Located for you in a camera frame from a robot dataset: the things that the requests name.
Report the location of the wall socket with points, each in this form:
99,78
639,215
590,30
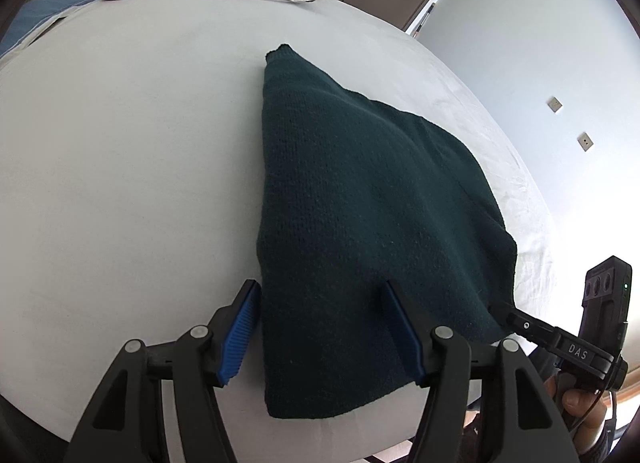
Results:
585,142
555,104

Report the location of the bed with white sheet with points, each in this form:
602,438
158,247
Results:
125,168

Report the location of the dark green knit sweater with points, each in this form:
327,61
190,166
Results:
360,193

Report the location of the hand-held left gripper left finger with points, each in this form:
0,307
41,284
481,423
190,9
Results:
240,333

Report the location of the person's right hand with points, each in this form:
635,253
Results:
582,403

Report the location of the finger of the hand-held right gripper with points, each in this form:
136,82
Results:
525,325

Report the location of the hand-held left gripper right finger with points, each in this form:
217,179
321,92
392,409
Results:
405,338

